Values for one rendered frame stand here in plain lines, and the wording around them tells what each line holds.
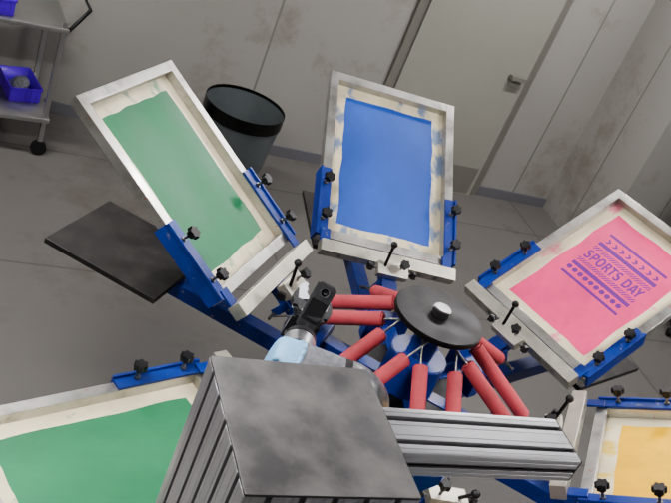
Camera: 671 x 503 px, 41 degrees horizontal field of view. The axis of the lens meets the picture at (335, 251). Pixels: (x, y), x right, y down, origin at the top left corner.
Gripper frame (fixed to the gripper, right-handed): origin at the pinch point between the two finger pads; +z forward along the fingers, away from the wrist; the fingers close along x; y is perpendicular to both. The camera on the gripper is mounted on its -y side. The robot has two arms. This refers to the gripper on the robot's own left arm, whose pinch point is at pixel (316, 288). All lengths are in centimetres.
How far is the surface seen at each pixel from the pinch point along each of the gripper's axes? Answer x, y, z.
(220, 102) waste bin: -59, 125, 354
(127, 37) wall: -131, 124, 371
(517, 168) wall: 167, 116, 503
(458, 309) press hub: 57, 28, 77
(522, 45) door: 109, 25, 477
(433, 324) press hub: 49, 29, 62
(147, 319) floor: -34, 174, 184
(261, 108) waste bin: -35, 117, 360
